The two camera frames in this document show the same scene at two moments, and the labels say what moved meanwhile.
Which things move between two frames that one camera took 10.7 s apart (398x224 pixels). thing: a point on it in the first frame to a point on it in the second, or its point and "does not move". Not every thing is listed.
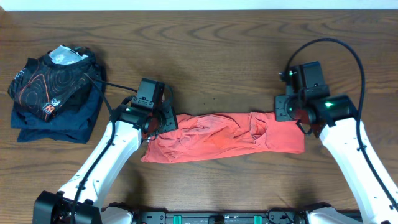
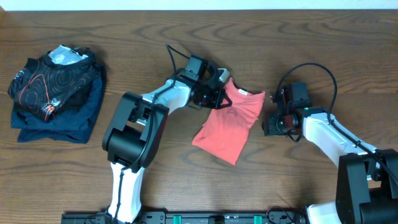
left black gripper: x=172 y=123 to x=219 y=96
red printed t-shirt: x=212 y=135 to x=225 y=131
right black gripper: x=280 y=114 to x=270 y=124
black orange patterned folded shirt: x=46 y=86 does not move
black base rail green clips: x=269 y=216 does not move
